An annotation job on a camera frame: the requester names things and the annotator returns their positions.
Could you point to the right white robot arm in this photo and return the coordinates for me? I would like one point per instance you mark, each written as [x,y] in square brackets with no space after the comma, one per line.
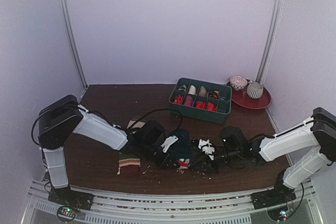
[317,132]

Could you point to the aluminium corner post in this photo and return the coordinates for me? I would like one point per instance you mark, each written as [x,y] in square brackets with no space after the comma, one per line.
[72,43]
[270,42]

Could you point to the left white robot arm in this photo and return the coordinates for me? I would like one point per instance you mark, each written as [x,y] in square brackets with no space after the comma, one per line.
[55,123]

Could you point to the dark green christmas sock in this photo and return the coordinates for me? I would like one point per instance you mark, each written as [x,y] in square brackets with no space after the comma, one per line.
[182,154]

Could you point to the white striped cup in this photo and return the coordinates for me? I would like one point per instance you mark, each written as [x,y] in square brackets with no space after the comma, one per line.
[255,90]

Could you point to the right aluminium corner post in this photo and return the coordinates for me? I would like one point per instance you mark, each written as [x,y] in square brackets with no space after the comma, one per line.
[270,42]

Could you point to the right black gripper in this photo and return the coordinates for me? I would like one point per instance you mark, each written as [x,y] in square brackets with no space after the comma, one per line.
[203,159]

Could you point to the pink patterned bowl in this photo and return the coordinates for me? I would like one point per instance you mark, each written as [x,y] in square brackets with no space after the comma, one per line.
[238,82]

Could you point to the cream rolled sock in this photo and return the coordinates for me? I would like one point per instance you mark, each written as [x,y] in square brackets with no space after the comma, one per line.
[192,89]

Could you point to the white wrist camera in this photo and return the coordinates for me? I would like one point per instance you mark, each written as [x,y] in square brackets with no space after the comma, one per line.
[168,142]
[207,148]

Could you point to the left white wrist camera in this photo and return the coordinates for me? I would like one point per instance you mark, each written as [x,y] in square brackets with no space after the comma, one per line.
[168,142]

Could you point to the green divided storage box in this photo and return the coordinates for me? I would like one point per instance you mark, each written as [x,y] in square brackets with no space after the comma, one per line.
[202,100]

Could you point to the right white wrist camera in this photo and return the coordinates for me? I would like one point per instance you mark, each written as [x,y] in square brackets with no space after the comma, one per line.
[207,148]

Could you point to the maroon rolled sock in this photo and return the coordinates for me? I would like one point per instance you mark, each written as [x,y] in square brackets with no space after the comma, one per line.
[188,101]

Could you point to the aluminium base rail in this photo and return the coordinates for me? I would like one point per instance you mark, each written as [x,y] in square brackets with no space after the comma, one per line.
[114,207]

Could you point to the beige striped sock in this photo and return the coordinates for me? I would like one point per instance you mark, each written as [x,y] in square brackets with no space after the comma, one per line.
[129,164]

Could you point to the left aluminium corner post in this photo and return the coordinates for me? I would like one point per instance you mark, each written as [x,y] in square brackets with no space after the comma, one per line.
[72,43]

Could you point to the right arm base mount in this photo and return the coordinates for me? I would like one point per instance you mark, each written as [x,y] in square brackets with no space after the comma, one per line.
[272,197]

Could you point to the red socks in box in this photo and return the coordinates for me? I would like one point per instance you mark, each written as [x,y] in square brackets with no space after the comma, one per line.
[179,99]

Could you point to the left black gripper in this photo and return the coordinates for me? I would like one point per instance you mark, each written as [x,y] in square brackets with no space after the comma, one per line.
[163,164]

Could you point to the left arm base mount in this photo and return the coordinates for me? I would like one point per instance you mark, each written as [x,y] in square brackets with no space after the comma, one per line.
[74,199]

